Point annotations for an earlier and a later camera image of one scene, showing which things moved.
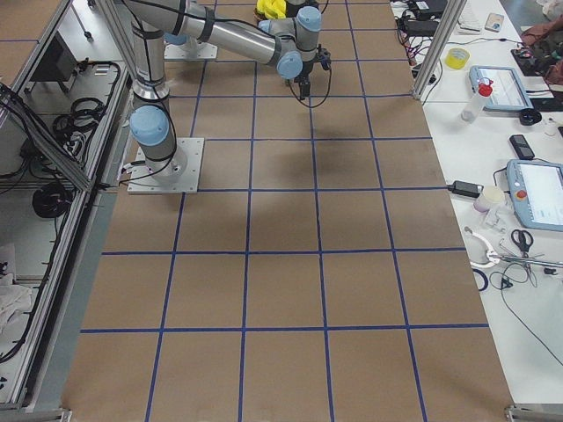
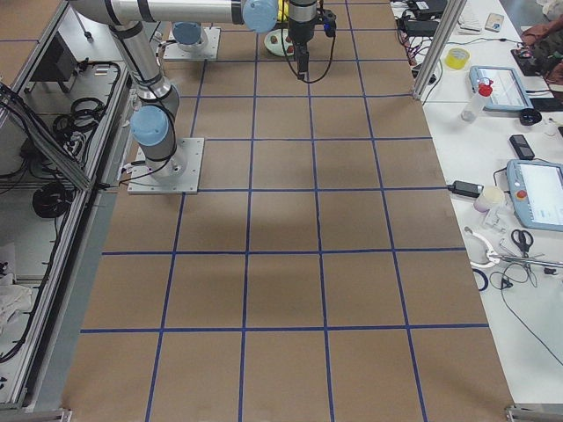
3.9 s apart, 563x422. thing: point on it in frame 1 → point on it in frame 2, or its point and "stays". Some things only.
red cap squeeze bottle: x=470 y=111 stays
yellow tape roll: x=456 y=57 stays
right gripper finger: x=303 y=90 → x=299 y=61
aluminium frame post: x=439 y=47 stays
